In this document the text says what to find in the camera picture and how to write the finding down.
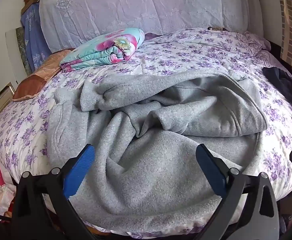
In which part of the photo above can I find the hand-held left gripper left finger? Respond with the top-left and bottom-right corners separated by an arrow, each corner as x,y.
11,144 -> 96,240

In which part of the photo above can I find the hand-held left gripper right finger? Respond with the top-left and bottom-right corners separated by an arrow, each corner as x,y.
195,144 -> 280,240

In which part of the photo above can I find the grey fleece sweatshirt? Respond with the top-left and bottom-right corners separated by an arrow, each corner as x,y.
47,69 -> 268,230

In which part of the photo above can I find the dark navy cloth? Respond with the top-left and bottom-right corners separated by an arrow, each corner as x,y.
262,67 -> 292,110

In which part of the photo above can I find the brown satin pillow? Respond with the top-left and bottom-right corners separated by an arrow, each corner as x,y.
12,49 -> 74,102

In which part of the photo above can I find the purple floral bedsheet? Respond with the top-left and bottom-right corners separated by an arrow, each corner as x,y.
0,27 -> 292,240

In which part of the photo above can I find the folded teal pink floral quilt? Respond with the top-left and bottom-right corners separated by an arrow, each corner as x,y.
59,27 -> 146,72

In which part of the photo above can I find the lilac floral pillow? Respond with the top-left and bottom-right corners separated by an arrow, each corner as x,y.
236,31 -> 272,55

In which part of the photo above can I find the green marbled board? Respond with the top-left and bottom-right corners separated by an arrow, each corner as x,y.
16,27 -> 33,73

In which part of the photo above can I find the blue patterned cloth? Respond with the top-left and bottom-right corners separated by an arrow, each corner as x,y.
20,4 -> 52,73

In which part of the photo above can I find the lavender lace cover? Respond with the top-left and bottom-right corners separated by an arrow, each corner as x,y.
39,0 -> 249,53

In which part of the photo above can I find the light wooden frame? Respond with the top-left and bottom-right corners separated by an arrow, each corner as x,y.
0,82 -> 15,120

